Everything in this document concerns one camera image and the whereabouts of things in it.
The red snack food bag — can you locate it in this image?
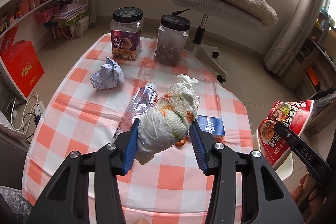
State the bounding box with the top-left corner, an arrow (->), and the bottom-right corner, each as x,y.
256,100 -> 315,170

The clear plastic water bottle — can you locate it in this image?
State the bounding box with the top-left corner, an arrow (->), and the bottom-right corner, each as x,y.
112,83 -> 157,142

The beige window curtain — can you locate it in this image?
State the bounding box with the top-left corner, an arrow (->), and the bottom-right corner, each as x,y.
264,0 -> 323,76

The red gift box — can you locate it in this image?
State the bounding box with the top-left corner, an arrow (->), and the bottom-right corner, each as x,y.
1,26 -> 45,98

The white plastic bag wad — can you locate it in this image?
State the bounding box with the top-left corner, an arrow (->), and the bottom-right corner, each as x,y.
135,75 -> 200,165

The orange peel piece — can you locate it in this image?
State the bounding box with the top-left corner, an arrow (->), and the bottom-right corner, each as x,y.
175,138 -> 186,146

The crumpled white paper ball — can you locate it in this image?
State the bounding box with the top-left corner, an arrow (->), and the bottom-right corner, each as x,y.
90,57 -> 125,90

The small blue carton box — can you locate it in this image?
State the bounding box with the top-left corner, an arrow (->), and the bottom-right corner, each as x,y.
196,115 -> 226,137

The white trash bin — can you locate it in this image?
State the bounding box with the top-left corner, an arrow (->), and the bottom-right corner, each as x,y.
252,119 -> 294,181

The orange white checkered tablecloth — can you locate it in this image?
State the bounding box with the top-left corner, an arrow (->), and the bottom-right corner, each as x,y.
22,34 -> 252,223

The white power strip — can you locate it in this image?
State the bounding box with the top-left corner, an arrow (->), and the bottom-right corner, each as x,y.
34,101 -> 45,117

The grey office chair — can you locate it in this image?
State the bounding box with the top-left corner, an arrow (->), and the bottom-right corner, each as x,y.
171,0 -> 264,83

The purple label nut jar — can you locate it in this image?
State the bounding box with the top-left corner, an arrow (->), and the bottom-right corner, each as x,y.
110,7 -> 143,60

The clear jar with brown nuts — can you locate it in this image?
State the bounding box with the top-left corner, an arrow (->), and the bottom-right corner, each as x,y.
154,15 -> 191,67

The wooden desk shelf unit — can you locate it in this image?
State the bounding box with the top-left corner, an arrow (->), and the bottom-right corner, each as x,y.
281,11 -> 335,100

